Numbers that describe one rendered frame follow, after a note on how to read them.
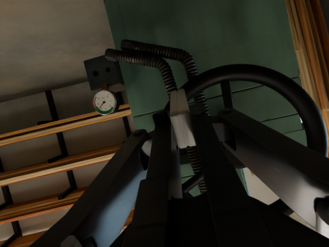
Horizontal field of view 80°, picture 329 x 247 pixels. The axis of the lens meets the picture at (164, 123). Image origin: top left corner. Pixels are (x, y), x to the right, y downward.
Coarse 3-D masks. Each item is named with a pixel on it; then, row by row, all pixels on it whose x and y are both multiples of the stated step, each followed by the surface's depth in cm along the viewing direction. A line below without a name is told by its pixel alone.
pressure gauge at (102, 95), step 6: (102, 84) 50; (102, 90) 48; (108, 90) 48; (96, 96) 49; (102, 96) 48; (108, 96) 48; (114, 96) 48; (96, 102) 49; (102, 102) 49; (108, 102) 48; (114, 102) 48; (96, 108) 49; (102, 108) 49; (108, 108) 49; (114, 108) 48; (102, 114) 49; (108, 114) 48
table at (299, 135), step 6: (288, 132) 50; (294, 132) 50; (300, 132) 50; (294, 138) 50; (300, 138) 50; (306, 144) 50; (180, 156) 52; (186, 156) 50; (180, 162) 46; (186, 162) 45; (180, 168) 44; (186, 168) 44; (186, 174) 44; (192, 174) 44
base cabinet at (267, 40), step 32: (128, 0) 52; (160, 0) 51; (192, 0) 50; (224, 0) 49; (256, 0) 48; (128, 32) 52; (160, 32) 51; (192, 32) 50; (224, 32) 50; (256, 32) 49; (288, 32) 48; (128, 64) 53; (224, 64) 50; (256, 64) 50; (288, 64) 49; (128, 96) 54; (160, 96) 53
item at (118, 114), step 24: (48, 96) 287; (120, 96) 288; (72, 120) 245; (96, 120) 247; (0, 144) 252; (120, 144) 278; (0, 168) 294; (24, 168) 267; (48, 168) 249; (72, 168) 252; (72, 192) 279; (0, 216) 256; (24, 216) 247; (24, 240) 279
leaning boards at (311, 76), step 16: (288, 0) 154; (304, 0) 154; (288, 16) 155; (304, 16) 151; (320, 16) 151; (304, 32) 155; (320, 32) 155; (304, 48) 157; (320, 48) 156; (304, 64) 159; (320, 64) 159; (304, 80) 164; (320, 80) 153; (320, 96) 157
